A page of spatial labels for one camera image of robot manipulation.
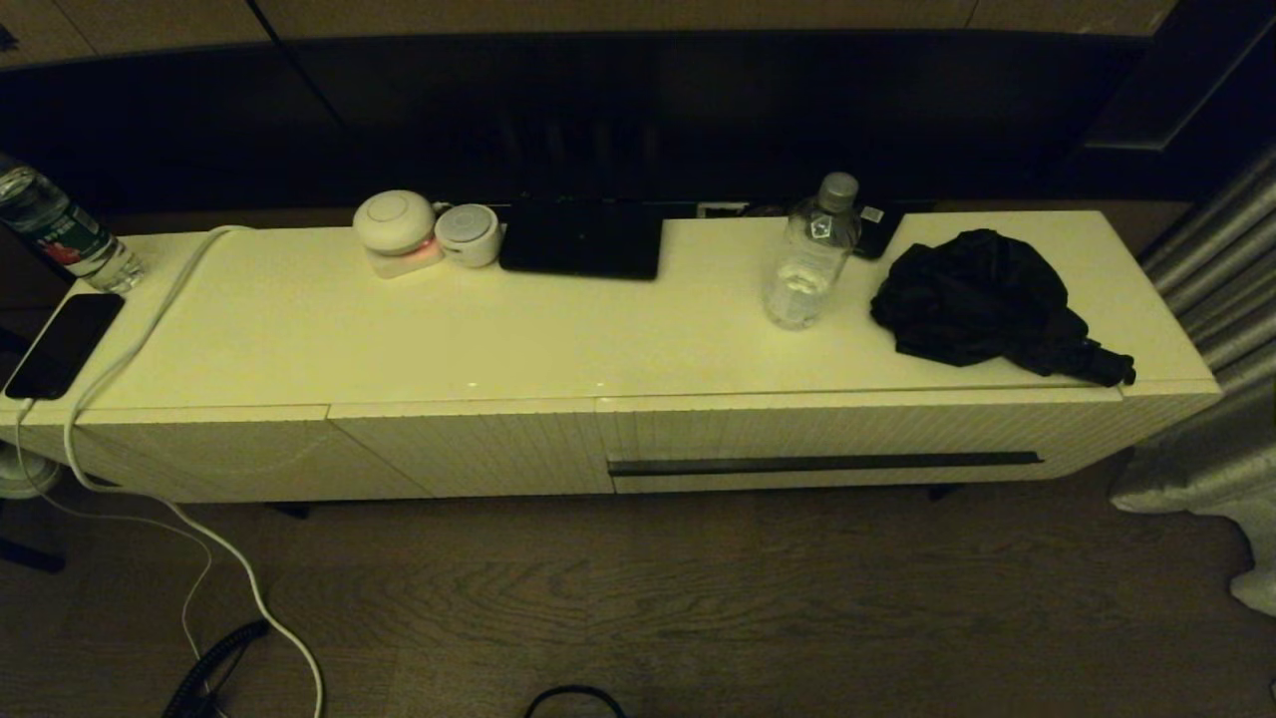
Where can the white slatted drawer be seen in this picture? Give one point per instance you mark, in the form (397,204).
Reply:
(797,434)

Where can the clear plastic water bottle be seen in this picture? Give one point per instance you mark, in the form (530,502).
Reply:
(809,264)

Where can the black cloth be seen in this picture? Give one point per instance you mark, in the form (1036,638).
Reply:
(977,294)

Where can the long white tv cabinet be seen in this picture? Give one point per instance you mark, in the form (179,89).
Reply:
(399,329)

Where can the black flat box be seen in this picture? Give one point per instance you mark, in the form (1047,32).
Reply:
(578,244)

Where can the small white round device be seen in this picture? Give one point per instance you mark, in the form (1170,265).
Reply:
(467,234)

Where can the large black television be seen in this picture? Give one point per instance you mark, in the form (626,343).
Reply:
(698,110)

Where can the small black labelled device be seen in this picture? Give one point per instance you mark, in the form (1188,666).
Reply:
(877,231)

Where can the large white round device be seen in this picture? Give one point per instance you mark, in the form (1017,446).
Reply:
(394,221)

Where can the black smartphone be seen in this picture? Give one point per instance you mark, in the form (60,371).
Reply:
(65,344)

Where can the water bottle green red label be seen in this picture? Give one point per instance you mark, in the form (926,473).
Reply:
(60,234)

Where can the grey curtain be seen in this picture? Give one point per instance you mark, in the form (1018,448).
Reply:
(1226,289)

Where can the white round floor object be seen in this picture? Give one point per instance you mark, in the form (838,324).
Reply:
(15,479)

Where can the black floor foot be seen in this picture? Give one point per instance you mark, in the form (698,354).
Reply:
(30,556)

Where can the white sheer curtain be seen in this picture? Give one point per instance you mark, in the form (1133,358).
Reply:
(1258,568)

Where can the white wall socket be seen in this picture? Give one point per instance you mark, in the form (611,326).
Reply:
(723,210)

